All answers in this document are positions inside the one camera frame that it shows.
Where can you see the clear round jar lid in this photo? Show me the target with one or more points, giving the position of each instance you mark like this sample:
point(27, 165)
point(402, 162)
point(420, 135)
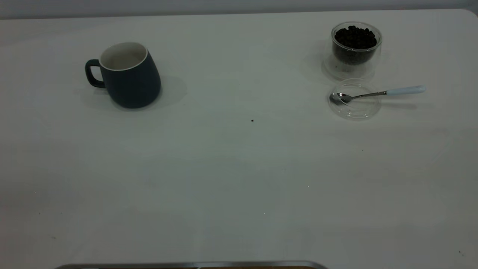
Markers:
point(356, 110)

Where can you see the clear glass jar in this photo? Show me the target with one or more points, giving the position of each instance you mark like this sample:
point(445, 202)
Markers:
point(338, 69)

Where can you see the roasted coffee beans pile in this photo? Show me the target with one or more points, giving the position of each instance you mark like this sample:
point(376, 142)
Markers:
point(354, 39)

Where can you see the dark blue ceramic mug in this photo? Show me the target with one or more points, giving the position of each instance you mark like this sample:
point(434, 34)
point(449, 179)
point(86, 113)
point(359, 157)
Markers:
point(132, 86)

